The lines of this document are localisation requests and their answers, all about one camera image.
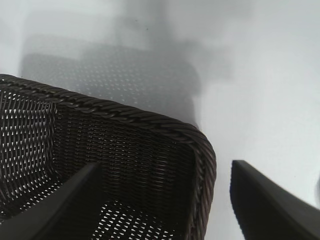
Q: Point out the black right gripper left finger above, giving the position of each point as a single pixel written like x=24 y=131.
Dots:
x=55 y=215

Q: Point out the dark brown woven basket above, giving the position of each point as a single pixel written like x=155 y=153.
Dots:
x=125 y=140

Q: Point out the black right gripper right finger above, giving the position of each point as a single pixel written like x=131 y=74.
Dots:
x=270 y=212

